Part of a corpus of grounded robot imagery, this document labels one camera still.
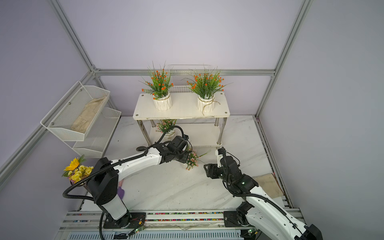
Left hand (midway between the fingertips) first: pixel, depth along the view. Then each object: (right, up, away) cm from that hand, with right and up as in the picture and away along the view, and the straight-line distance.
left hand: (184, 156), depth 87 cm
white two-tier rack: (+11, +16, +25) cm, 32 cm away
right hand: (+15, -5, -7) cm, 17 cm away
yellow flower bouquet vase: (-47, -3, -22) cm, 52 cm away
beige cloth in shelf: (-52, +20, -10) cm, 57 cm away
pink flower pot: (-11, +19, -1) cm, 22 cm away
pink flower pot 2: (+5, 0, -7) cm, 9 cm away
